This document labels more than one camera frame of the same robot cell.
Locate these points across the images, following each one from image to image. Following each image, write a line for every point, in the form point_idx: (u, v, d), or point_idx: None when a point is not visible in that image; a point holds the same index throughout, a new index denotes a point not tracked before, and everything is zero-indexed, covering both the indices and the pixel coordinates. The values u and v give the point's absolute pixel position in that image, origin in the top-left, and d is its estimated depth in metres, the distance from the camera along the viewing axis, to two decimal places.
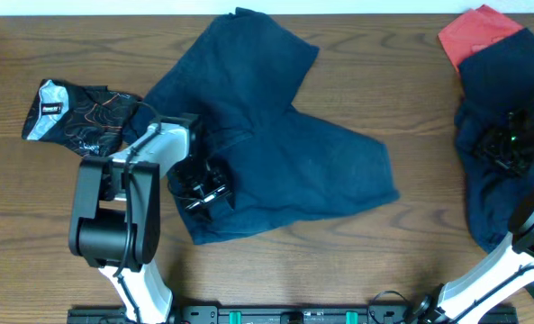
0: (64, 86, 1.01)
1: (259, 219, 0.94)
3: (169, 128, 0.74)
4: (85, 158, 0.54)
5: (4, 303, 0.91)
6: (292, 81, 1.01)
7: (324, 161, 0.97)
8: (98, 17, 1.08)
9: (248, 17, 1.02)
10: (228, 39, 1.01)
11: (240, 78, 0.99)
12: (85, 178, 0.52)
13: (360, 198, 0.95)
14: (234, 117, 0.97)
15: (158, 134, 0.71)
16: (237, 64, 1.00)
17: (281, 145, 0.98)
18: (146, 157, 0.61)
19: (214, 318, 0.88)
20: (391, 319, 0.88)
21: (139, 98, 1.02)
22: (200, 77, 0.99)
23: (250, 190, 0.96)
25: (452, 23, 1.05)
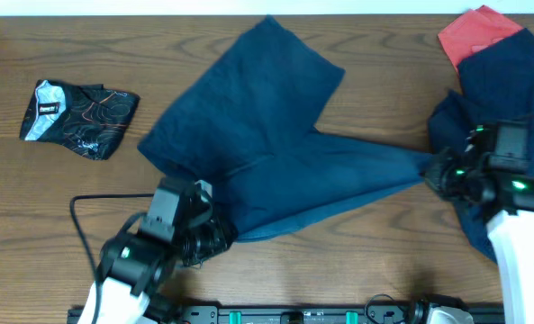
0: (59, 86, 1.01)
1: (286, 220, 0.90)
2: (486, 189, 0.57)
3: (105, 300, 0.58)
4: None
5: (6, 304, 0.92)
6: (316, 103, 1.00)
7: (352, 166, 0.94)
8: (98, 18, 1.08)
9: (274, 36, 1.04)
10: (252, 58, 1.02)
11: (263, 98, 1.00)
12: None
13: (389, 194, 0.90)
14: (253, 138, 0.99)
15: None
16: (259, 84, 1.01)
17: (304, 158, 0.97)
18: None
19: (214, 318, 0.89)
20: (391, 319, 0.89)
21: (136, 96, 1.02)
22: (222, 94, 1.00)
23: (274, 203, 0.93)
25: (452, 23, 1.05)
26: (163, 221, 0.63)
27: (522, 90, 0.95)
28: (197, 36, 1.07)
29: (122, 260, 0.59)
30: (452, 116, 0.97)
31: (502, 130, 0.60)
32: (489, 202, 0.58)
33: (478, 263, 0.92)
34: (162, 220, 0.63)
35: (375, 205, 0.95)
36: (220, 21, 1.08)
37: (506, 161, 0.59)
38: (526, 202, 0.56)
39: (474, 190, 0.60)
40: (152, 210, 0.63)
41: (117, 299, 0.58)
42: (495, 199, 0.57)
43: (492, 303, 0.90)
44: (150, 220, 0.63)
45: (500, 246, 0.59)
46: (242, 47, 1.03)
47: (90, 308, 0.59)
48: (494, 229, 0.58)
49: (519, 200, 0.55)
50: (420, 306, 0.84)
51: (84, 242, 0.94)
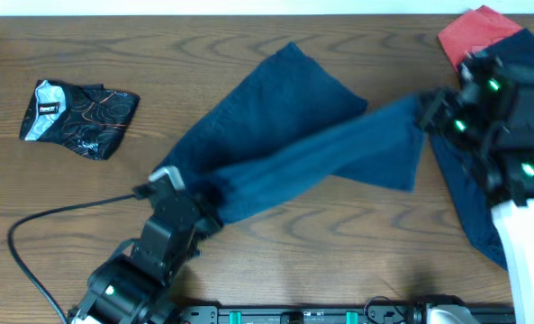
0: (59, 86, 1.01)
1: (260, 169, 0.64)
2: (493, 175, 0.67)
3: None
4: None
5: (7, 303, 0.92)
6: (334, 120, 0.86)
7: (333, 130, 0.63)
8: (98, 18, 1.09)
9: (294, 64, 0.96)
10: (273, 86, 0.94)
11: (281, 122, 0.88)
12: None
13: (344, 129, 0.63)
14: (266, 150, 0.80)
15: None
16: (280, 112, 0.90)
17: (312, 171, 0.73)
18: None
19: (214, 318, 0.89)
20: (391, 319, 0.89)
21: (136, 96, 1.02)
22: (241, 121, 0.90)
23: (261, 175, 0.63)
25: (452, 23, 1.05)
26: (153, 257, 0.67)
27: None
28: (197, 36, 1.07)
29: (105, 297, 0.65)
30: None
31: (521, 97, 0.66)
32: (496, 186, 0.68)
33: (478, 263, 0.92)
34: (154, 254, 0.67)
35: (375, 205, 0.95)
36: (220, 20, 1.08)
37: (516, 133, 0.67)
38: (532, 186, 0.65)
39: (486, 170, 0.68)
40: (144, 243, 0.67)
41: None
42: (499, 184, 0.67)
43: (493, 303, 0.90)
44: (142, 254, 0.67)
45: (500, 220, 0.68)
46: (263, 72, 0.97)
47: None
48: (503, 210, 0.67)
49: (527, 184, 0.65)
50: (419, 310, 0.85)
51: (84, 242, 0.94)
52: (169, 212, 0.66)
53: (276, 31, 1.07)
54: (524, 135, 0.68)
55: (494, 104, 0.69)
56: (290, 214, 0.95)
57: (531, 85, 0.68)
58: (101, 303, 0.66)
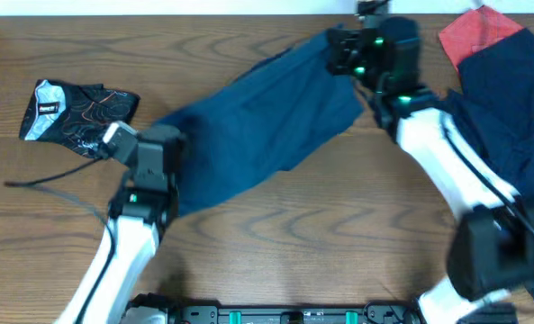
0: (59, 86, 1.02)
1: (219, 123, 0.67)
2: (384, 115, 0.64)
3: (124, 232, 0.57)
4: None
5: (4, 304, 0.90)
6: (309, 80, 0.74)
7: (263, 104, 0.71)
8: (99, 18, 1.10)
9: None
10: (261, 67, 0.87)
11: None
12: None
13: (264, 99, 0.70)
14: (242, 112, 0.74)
15: (113, 255, 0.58)
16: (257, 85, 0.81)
17: (284, 130, 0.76)
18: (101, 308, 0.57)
19: (214, 318, 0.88)
20: (391, 319, 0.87)
21: (135, 96, 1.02)
22: None
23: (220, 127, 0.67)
25: (452, 23, 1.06)
26: (155, 173, 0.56)
27: (521, 91, 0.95)
28: (197, 36, 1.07)
29: (125, 207, 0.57)
30: None
31: (400, 49, 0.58)
32: (389, 125, 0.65)
33: None
34: (154, 170, 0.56)
35: (375, 204, 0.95)
36: (219, 20, 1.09)
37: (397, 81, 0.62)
38: (415, 109, 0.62)
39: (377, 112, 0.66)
40: (139, 165, 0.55)
41: (132, 227, 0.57)
42: (391, 123, 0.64)
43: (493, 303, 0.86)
44: (140, 174, 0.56)
45: (411, 150, 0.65)
46: None
47: (104, 245, 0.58)
48: (399, 130, 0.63)
49: (414, 115, 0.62)
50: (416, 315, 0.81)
51: (83, 242, 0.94)
52: (151, 132, 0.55)
53: (276, 31, 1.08)
54: (417, 72, 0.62)
55: (384, 58, 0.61)
56: (289, 214, 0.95)
57: (409, 32, 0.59)
58: (126, 213, 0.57)
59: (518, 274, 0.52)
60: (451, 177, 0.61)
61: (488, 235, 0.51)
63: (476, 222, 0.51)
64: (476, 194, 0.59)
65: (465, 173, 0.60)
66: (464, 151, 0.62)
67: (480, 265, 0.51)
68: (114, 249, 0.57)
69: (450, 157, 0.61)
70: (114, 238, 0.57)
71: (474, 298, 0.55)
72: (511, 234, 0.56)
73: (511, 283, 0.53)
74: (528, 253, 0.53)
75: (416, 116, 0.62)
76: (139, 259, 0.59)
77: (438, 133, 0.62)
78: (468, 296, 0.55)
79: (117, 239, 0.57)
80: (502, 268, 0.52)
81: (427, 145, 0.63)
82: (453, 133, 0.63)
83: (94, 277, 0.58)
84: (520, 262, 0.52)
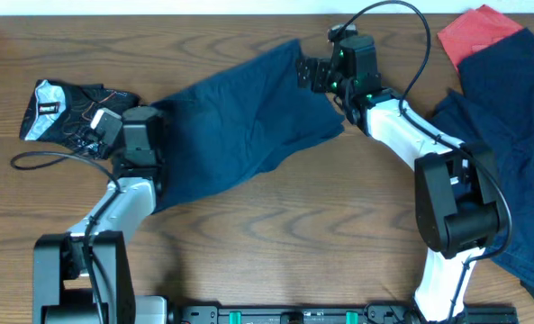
0: (59, 86, 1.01)
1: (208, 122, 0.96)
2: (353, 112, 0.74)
3: (131, 181, 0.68)
4: (39, 239, 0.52)
5: (4, 304, 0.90)
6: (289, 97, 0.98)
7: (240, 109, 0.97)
8: (98, 18, 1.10)
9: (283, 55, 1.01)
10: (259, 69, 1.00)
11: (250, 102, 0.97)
12: (42, 260, 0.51)
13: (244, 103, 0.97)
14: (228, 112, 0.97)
15: (118, 193, 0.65)
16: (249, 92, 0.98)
17: (256, 132, 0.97)
18: (106, 225, 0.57)
19: (214, 318, 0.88)
20: (391, 319, 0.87)
21: (134, 96, 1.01)
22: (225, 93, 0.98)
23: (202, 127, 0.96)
25: (451, 23, 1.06)
26: (144, 150, 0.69)
27: (521, 90, 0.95)
28: (197, 36, 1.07)
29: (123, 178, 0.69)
30: (452, 115, 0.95)
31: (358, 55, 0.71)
32: (359, 121, 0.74)
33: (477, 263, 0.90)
34: (143, 148, 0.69)
35: (375, 205, 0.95)
36: (219, 20, 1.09)
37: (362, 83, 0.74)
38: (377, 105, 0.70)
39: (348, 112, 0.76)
40: (129, 144, 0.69)
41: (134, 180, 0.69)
42: (361, 119, 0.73)
43: (493, 303, 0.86)
44: (131, 151, 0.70)
45: (382, 136, 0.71)
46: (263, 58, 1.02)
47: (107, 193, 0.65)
48: (367, 121, 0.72)
49: (376, 104, 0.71)
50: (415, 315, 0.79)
51: None
52: (132, 115, 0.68)
53: (276, 31, 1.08)
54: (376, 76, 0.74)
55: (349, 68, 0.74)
56: (289, 214, 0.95)
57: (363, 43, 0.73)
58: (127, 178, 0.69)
59: (477, 224, 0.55)
60: (408, 148, 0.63)
61: (441, 179, 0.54)
63: (429, 166, 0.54)
64: (431, 149, 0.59)
65: (417, 135, 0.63)
66: (420, 121, 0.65)
67: (438, 211, 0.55)
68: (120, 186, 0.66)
69: (407, 127, 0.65)
70: (122, 184, 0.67)
71: (446, 255, 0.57)
72: (472, 188, 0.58)
73: (473, 234, 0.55)
74: (487, 200, 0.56)
75: (377, 104, 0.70)
76: (139, 197, 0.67)
77: (396, 112, 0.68)
78: (443, 249, 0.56)
79: (123, 185, 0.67)
80: (459, 220, 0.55)
81: (384, 121, 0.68)
82: (410, 112, 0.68)
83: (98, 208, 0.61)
84: (480, 211, 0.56)
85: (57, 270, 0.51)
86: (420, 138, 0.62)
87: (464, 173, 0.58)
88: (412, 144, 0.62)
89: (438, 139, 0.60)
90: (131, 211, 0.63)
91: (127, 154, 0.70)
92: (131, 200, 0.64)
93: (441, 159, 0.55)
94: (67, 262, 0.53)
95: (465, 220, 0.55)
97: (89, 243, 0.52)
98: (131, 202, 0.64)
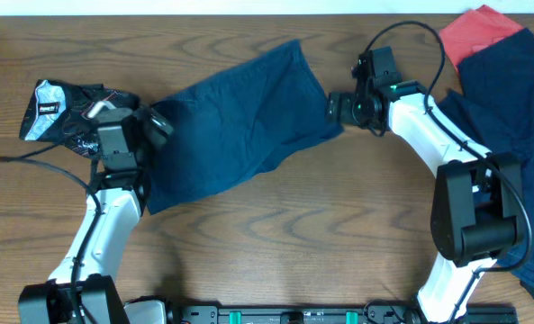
0: (59, 86, 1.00)
1: (204, 122, 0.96)
2: (375, 102, 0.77)
3: (111, 194, 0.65)
4: (23, 292, 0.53)
5: (4, 304, 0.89)
6: (289, 98, 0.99)
7: (239, 108, 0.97)
8: (99, 18, 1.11)
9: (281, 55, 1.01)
10: (257, 69, 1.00)
11: (248, 99, 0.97)
12: (30, 311, 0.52)
13: (241, 103, 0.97)
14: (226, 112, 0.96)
15: (100, 215, 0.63)
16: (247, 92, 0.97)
17: (256, 131, 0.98)
18: (92, 264, 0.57)
19: (214, 317, 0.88)
20: (391, 319, 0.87)
21: (134, 97, 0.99)
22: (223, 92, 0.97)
23: (200, 128, 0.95)
25: (451, 23, 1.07)
26: (122, 153, 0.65)
27: (522, 90, 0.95)
28: (197, 36, 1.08)
29: (104, 189, 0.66)
30: (452, 115, 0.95)
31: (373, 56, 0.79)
32: (381, 112, 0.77)
33: None
34: (121, 150, 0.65)
35: (375, 204, 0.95)
36: (220, 20, 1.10)
37: (382, 79, 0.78)
38: (400, 99, 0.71)
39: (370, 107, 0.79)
40: (104, 148, 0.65)
41: (117, 191, 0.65)
42: (382, 109, 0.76)
43: (493, 303, 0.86)
44: (108, 156, 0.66)
45: (403, 130, 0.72)
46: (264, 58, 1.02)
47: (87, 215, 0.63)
48: (390, 113, 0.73)
49: (402, 99, 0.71)
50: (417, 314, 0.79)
51: None
52: (106, 118, 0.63)
53: (276, 31, 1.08)
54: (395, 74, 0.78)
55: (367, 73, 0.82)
56: (289, 214, 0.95)
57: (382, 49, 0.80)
58: (111, 186, 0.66)
59: (494, 236, 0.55)
60: (430, 146, 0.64)
61: (463, 191, 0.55)
63: (452, 175, 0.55)
64: (457, 156, 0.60)
65: (441, 136, 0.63)
66: (445, 121, 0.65)
67: (456, 223, 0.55)
68: (101, 206, 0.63)
69: (430, 124, 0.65)
70: (101, 200, 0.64)
71: (457, 263, 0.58)
72: (493, 199, 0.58)
73: (488, 247, 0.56)
74: (507, 213, 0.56)
75: (402, 98, 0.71)
76: (122, 213, 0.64)
77: (420, 108, 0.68)
78: (455, 258, 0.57)
79: (104, 202, 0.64)
80: (476, 230, 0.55)
81: (406, 115, 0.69)
82: (435, 109, 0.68)
83: (82, 240, 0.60)
84: (499, 224, 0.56)
85: (46, 319, 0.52)
86: (444, 141, 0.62)
87: (486, 182, 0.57)
88: (436, 147, 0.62)
89: (464, 146, 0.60)
90: (118, 236, 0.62)
91: (104, 159, 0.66)
92: (114, 220, 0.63)
93: (464, 167, 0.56)
94: (58, 305, 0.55)
95: (481, 232, 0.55)
97: (76, 289, 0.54)
98: (115, 222, 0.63)
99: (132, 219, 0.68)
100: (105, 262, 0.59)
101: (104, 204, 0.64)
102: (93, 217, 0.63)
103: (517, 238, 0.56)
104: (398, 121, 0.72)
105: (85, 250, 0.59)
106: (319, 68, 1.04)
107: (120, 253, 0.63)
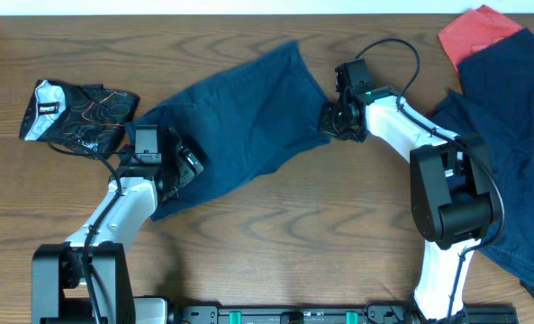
0: (59, 86, 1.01)
1: (204, 128, 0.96)
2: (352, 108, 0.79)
3: (132, 182, 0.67)
4: (38, 249, 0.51)
5: (5, 304, 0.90)
6: (283, 101, 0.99)
7: (238, 111, 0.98)
8: (98, 18, 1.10)
9: (277, 59, 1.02)
10: (253, 73, 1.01)
11: (245, 101, 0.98)
12: (40, 271, 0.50)
13: (239, 107, 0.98)
14: (225, 115, 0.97)
15: (120, 195, 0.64)
16: (244, 94, 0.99)
17: (257, 135, 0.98)
18: (106, 234, 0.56)
19: (214, 317, 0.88)
20: (391, 319, 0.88)
21: (135, 96, 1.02)
22: (222, 96, 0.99)
23: (202, 133, 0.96)
25: (451, 24, 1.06)
26: (151, 152, 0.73)
27: (522, 90, 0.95)
28: (197, 36, 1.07)
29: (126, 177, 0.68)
30: (452, 116, 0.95)
31: (348, 67, 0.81)
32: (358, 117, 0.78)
33: (477, 263, 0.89)
34: (150, 149, 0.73)
35: (375, 205, 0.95)
36: (219, 20, 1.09)
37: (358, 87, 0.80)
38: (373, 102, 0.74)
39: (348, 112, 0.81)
40: (139, 146, 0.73)
41: (139, 180, 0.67)
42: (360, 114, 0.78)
43: (493, 303, 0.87)
44: (140, 154, 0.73)
45: (380, 131, 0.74)
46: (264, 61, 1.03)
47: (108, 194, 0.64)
48: (366, 117, 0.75)
49: (375, 101, 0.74)
50: None
51: None
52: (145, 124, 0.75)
53: (276, 31, 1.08)
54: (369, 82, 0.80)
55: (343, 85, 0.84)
56: (289, 214, 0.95)
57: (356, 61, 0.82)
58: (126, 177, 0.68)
59: (472, 214, 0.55)
60: (405, 139, 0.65)
61: (435, 170, 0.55)
63: (422, 157, 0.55)
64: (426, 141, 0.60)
65: (414, 127, 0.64)
66: (417, 115, 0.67)
67: (431, 202, 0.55)
68: (122, 188, 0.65)
69: (403, 120, 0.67)
70: (123, 184, 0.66)
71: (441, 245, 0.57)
72: (466, 180, 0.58)
73: (467, 224, 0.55)
74: (481, 190, 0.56)
75: (376, 102, 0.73)
76: (138, 198, 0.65)
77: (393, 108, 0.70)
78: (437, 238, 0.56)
79: (126, 186, 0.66)
80: (453, 209, 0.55)
81: (380, 116, 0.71)
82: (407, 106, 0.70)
83: (100, 211, 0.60)
84: (475, 202, 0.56)
85: (57, 280, 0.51)
86: (416, 130, 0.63)
87: (458, 165, 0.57)
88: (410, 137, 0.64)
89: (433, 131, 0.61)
90: (132, 217, 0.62)
91: (134, 157, 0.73)
92: (133, 202, 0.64)
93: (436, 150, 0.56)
94: (67, 271, 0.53)
95: (457, 210, 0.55)
97: (88, 254, 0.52)
98: (134, 204, 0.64)
99: (149, 209, 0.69)
100: (118, 234, 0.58)
101: (124, 188, 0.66)
102: (113, 196, 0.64)
103: (493, 215, 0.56)
104: (375, 126, 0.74)
105: (102, 221, 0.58)
106: (319, 68, 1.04)
107: (132, 237, 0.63)
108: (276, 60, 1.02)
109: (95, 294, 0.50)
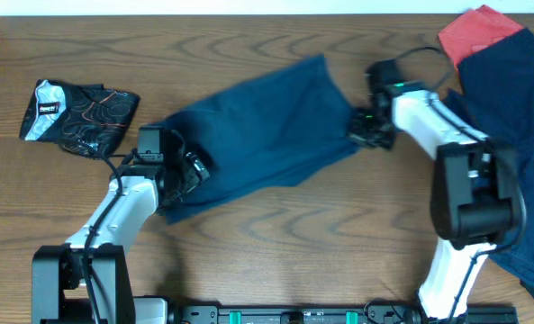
0: (59, 86, 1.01)
1: (224, 139, 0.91)
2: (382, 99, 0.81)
3: (132, 181, 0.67)
4: (38, 250, 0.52)
5: (4, 304, 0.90)
6: (311, 116, 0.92)
7: (260, 121, 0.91)
8: (99, 18, 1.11)
9: (304, 71, 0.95)
10: (277, 84, 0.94)
11: (269, 112, 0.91)
12: (40, 272, 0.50)
13: (264, 118, 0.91)
14: (248, 126, 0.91)
15: (121, 195, 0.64)
16: (268, 105, 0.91)
17: (282, 150, 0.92)
18: (106, 235, 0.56)
19: (214, 318, 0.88)
20: (391, 319, 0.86)
21: (135, 95, 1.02)
22: (245, 104, 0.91)
23: (221, 143, 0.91)
25: (451, 24, 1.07)
26: (152, 152, 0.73)
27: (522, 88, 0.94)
28: (197, 36, 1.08)
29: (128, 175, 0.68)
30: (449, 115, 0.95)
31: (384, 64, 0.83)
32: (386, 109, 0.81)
33: None
34: (152, 150, 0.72)
35: (375, 205, 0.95)
36: (220, 20, 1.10)
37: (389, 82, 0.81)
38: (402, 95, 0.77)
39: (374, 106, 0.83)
40: (140, 147, 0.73)
41: (139, 179, 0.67)
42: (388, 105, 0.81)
43: (493, 303, 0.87)
44: (141, 155, 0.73)
45: (408, 125, 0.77)
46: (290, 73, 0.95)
47: (109, 194, 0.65)
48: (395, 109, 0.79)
49: (406, 94, 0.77)
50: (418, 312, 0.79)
51: None
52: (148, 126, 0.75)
53: (277, 31, 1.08)
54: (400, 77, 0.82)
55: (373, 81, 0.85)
56: (289, 214, 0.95)
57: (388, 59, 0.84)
58: (129, 177, 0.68)
59: (490, 216, 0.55)
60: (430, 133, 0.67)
61: (462, 169, 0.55)
63: (449, 154, 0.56)
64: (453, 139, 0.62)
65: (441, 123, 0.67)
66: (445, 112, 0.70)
67: (452, 201, 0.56)
68: (122, 188, 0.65)
69: (433, 114, 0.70)
70: (125, 184, 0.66)
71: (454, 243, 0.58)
72: (491, 183, 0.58)
73: (485, 227, 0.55)
74: (502, 195, 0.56)
75: (407, 94, 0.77)
76: (139, 198, 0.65)
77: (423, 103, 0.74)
78: (451, 237, 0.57)
79: (126, 185, 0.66)
80: (472, 210, 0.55)
81: (411, 110, 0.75)
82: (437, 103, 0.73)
83: (101, 212, 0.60)
84: (494, 205, 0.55)
85: (57, 281, 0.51)
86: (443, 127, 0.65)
87: (484, 167, 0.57)
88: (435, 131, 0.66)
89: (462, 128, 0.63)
90: (132, 218, 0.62)
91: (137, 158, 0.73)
92: (133, 202, 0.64)
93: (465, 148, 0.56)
94: (67, 272, 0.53)
95: (477, 211, 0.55)
97: (88, 255, 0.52)
98: (134, 204, 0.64)
99: (150, 209, 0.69)
100: (118, 235, 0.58)
101: (125, 188, 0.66)
102: (113, 196, 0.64)
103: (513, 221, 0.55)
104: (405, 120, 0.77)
105: (102, 222, 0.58)
106: None
107: (132, 237, 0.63)
108: (303, 72, 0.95)
109: (94, 296, 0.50)
